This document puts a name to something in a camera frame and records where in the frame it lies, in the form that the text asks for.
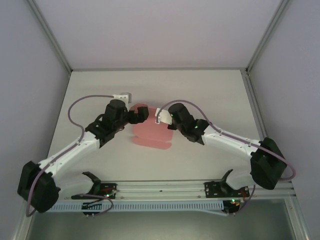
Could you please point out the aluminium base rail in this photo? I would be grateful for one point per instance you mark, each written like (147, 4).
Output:
(162, 187)

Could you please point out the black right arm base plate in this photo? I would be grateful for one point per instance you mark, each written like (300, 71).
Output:
(212, 190)

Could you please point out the aluminium back frame rail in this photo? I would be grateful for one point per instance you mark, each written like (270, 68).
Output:
(160, 69)

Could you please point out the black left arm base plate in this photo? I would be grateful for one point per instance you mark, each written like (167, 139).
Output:
(110, 187)

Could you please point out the aluminium side frame rail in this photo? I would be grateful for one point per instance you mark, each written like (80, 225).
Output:
(253, 100)

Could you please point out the pink paper box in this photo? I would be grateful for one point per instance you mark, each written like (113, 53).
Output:
(152, 135)

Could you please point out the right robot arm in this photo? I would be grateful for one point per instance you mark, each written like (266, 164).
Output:
(230, 140)

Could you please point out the aluminium frame post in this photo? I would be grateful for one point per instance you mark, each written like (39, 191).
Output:
(267, 37)
(55, 40)

